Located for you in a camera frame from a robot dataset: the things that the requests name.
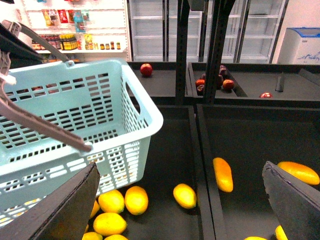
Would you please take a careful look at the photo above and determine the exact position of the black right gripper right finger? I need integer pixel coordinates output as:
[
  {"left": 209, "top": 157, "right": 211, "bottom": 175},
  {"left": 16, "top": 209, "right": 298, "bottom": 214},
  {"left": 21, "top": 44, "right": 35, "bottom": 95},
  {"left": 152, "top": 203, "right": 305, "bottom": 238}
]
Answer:
[{"left": 262, "top": 161, "right": 320, "bottom": 240}]

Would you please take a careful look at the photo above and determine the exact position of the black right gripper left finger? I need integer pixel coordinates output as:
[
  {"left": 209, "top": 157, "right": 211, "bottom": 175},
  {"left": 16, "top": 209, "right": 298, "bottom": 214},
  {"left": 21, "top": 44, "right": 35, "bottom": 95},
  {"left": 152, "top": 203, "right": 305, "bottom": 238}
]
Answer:
[{"left": 0, "top": 162, "right": 100, "bottom": 240}]

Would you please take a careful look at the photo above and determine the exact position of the elongated yellow mango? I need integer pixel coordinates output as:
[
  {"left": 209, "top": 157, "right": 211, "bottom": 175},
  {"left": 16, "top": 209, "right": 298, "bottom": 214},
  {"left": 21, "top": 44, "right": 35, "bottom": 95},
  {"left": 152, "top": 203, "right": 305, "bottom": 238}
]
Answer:
[{"left": 212, "top": 157, "right": 234, "bottom": 193}]

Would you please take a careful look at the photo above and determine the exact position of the light blue plastic basket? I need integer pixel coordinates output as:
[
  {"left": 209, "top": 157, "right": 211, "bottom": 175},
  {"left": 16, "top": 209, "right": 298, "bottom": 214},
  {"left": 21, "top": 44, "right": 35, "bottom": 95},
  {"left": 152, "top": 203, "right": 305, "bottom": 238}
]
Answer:
[{"left": 0, "top": 58, "right": 164, "bottom": 228}]

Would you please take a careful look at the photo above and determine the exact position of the brown basket handle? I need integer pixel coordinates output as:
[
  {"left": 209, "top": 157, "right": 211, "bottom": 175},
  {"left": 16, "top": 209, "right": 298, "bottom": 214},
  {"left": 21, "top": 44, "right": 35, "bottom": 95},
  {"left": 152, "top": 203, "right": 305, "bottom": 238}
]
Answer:
[{"left": 0, "top": 20, "right": 92, "bottom": 152}]

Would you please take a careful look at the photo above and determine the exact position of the yellow mango right bin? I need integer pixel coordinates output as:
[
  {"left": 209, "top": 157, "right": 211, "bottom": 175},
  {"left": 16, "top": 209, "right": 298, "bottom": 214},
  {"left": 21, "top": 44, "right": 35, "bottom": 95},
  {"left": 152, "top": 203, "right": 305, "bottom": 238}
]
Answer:
[{"left": 277, "top": 161, "right": 320, "bottom": 186}]

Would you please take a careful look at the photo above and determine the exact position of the yellow lemon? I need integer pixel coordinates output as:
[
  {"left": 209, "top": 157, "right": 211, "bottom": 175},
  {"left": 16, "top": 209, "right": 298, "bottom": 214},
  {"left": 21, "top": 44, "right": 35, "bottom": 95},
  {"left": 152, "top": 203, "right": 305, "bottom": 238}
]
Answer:
[
  {"left": 173, "top": 183, "right": 197, "bottom": 209},
  {"left": 92, "top": 212, "right": 127, "bottom": 237},
  {"left": 124, "top": 186, "right": 149, "bottom": 216},
  {"left": 98, "top": 189, "right": 125, "bottom": 214}
]

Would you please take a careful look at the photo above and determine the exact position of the red apple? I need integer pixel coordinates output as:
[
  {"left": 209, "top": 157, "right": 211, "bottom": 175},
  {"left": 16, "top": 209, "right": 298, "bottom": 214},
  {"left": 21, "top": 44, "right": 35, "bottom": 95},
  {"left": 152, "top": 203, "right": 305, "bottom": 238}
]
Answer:
[
  {"left": 259, "top": 92, "right": 273, "bottom": 98},
  {"left": 222, "top": 79, "right": 235, "bottom": 91},
  {"left": 140, "top": 63, "right": 153, "bottom": 77}
]

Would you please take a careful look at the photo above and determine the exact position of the white freezer chest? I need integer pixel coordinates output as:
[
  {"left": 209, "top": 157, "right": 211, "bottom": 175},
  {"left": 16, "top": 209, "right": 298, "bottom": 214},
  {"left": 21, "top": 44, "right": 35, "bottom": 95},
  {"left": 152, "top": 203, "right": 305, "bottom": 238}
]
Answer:
[{"left": 277, "top": 27, "right": 320, "bottom": 65}]

